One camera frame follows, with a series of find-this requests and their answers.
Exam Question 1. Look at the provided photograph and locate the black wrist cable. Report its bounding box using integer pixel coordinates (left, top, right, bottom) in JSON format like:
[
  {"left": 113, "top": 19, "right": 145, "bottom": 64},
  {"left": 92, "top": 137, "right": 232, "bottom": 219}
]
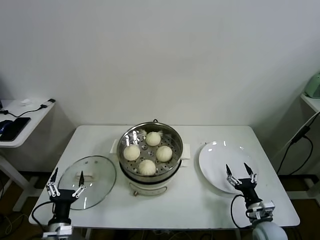
[
  {"left": 229, "top": 194, "right": 253, "bottom": 230},
  {"left": 30, "top": 201, "right": 57, "bottom": 227}
]

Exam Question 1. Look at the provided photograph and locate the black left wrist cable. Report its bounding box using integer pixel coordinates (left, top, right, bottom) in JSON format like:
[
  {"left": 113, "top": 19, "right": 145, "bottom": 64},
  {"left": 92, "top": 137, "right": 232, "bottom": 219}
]
[{"left": 30, "top": 201, "right": 57, "bottom": 227}]

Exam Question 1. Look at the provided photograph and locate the white steamed baozi bun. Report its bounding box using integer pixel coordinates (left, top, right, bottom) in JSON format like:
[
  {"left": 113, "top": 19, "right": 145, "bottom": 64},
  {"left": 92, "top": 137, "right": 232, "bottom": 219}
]
[
  {"left": 155, "top": 146, "right": 173, "bottom": 163},
  {"left": 138, "top": 159, "right": 156, "bottom": 177},
  {"left": 123, "top": 145, "right": 141, "bottom": 161},
  {"left": 145, "top": 131, "right": 161, "bottom": 147}
]

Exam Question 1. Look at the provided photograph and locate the glass lid with white handle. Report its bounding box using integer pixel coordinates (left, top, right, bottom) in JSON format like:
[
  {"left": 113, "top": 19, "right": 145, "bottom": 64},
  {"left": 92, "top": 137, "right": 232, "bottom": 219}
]
[{"left": 57, "top": 155, "right": 118, "bottom": 210}]

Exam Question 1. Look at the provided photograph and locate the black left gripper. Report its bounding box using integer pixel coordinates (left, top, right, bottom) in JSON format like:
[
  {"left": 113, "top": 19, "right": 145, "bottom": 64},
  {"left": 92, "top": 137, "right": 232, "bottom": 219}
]
[{"left": 45, "top": 166, "right": 87, "bottom": 219}]

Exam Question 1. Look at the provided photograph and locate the black phone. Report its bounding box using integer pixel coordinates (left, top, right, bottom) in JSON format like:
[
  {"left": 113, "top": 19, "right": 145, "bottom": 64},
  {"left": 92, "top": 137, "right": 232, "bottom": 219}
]
[{"left": 0, "top": 116, "right": 31, "bottom": 142}]

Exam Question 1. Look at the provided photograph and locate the blue computer mouse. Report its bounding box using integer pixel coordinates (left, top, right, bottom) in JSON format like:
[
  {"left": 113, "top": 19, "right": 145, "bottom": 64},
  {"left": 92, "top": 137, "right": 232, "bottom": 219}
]
[{"left": 0, "top": 119, "right": 13, "bottom": 134}]

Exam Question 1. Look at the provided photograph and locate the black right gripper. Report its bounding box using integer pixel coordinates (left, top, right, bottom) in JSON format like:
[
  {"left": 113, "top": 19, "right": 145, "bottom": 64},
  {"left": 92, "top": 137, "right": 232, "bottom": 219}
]
[{"left": 225, "top": 162, "right": 262, "bottom": 205}]

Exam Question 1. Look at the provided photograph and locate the white shelf desk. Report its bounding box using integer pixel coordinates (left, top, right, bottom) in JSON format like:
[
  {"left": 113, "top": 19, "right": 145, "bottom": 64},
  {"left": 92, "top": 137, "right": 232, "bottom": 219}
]
[{"left": 300, "top": 92, "right": 320, "bottom": 113}]

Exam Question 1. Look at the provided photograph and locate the black cable with adapter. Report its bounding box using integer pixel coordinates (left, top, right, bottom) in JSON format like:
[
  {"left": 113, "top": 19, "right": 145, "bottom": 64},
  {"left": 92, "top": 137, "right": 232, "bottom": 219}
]
[{"left": 276, "top": 126, "right": 315, "bottom": 175}]

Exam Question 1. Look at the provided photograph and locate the black charger cable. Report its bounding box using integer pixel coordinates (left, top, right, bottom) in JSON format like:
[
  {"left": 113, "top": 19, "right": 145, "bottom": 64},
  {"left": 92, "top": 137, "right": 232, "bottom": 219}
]
[{"left": 0, "top": 98, "right": 56, "bottom": 118}]

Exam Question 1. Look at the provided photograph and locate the white side desk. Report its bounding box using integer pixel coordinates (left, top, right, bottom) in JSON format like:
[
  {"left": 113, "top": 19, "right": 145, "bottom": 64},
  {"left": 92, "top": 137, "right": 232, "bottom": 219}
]
[{"left": 0, "top": 98, "right": 56, "bottom": 213}]

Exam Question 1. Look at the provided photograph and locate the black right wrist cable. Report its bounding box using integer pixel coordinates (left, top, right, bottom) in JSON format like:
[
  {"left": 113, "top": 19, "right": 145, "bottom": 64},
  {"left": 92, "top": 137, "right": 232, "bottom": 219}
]
[{"left": 229, "top": 194, "right": 253, "bottom": 230}]

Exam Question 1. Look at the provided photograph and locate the white round plate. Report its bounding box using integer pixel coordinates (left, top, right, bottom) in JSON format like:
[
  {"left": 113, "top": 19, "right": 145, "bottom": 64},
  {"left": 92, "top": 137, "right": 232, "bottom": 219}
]
[{"left": 198, "top": 140, "right": 260, "bottom": 195}]

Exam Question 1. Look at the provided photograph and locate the white wall cable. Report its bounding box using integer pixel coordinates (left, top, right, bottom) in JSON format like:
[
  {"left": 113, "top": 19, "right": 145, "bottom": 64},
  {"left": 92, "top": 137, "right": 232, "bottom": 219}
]
[{"left": 274, "top": 112, "right": 320, "bottom": 158}]

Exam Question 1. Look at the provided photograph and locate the pale green appliance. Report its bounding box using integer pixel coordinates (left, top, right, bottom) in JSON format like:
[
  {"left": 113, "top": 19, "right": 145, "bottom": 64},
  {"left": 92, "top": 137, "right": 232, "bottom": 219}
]
[{"left": 305, "top": 71, "right": 320, "bottom": 99}]

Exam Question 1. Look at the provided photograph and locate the stainless steel steamer basket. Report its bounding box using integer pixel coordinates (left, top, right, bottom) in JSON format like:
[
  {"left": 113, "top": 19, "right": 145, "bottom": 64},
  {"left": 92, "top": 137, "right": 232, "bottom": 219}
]
[{"left": 109, "top": 121, "right": 192, "bottom": 179}]

